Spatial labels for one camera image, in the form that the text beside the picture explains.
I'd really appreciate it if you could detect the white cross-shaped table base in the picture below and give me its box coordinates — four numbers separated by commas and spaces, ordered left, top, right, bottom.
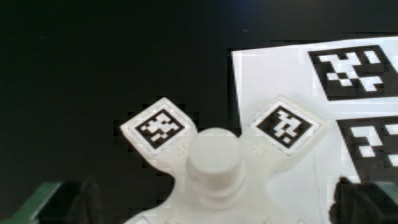
120, 97, 325, 224

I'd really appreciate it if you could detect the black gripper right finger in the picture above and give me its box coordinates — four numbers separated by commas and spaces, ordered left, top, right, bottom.
328, 177, 398, 224

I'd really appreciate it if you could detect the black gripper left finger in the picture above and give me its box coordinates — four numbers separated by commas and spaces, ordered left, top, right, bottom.
7, 178, 104, 224

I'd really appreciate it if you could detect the white marker tag sheet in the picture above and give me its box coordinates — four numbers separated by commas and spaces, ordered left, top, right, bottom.
230, 36, 398, 224

